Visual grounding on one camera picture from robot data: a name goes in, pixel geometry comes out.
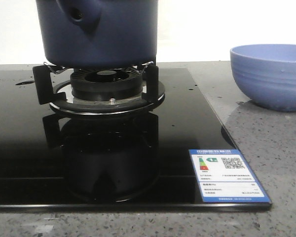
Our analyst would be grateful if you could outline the blue energy label sticker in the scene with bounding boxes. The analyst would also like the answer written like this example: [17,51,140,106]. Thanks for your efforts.
[189,149,271,203]

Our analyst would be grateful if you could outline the light blue bowl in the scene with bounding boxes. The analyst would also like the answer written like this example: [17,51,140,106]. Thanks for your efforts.
[230,44,296,111]

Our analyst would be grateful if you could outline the black gas burner head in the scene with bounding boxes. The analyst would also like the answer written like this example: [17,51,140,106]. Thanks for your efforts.
[70,68,143,101]

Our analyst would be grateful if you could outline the black pot support grate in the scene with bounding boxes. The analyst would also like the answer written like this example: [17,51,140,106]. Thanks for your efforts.
[33,61,165,118]

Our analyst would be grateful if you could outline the dark blue cooking pot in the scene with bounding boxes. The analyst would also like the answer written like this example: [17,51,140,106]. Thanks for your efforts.
[36,0,158,68]

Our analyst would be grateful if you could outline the black glass gas stove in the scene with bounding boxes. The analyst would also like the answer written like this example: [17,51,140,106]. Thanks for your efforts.
[0,68,271,212]

